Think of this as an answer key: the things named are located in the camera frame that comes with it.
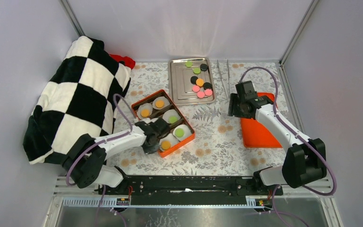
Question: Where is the yellow cookie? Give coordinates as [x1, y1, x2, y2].
[195, 79, 205, 87]
[155, 99, 165, 109]
[161, 140, 172, 150]
[140, 109, 151, 118]

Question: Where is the green cookie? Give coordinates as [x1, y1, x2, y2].
[185, 61, 193, 68]
[193, 68, 201, 75]
[173, 128, 185, 138]
[168, 115, 178, 124]

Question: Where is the orange cookie box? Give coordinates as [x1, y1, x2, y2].
[131, 90, 195, 157]

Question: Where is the stainless steel tray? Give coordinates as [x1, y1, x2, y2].
[168, 57, 216, 105]

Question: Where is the orange box lid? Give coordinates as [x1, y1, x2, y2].
[240, 92, 283, 149]

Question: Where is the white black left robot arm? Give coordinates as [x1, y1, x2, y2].
[63, 57, 216, 194]

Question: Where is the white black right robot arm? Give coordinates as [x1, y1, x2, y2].
[228, 67, 327, 195]

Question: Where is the black cookie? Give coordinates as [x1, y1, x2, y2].
[202, 82, 212, 90]
[199, 63, 208, 71]
[190, 76, 199, 85]

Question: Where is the pink cookie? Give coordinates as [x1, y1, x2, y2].
[197, 91, 205, 99]
[204, 89, 213, 97]
[192, 85, 201, 93]

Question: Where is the red cloth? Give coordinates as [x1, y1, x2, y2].
[110, 54, 136, 70]

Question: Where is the black white checkered blanket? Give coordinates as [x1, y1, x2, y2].
[23, 36, 132, 165]

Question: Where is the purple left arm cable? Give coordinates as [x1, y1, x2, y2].
[65, 93, 134, 227]

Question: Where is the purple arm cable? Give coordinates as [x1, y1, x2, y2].
[239, 66, 338, 227]
[65, 93, 134, 227]

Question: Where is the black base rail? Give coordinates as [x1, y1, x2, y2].
[96, 175, 283, 205]

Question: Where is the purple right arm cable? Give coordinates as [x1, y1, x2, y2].
[239, 66, 338, 227]

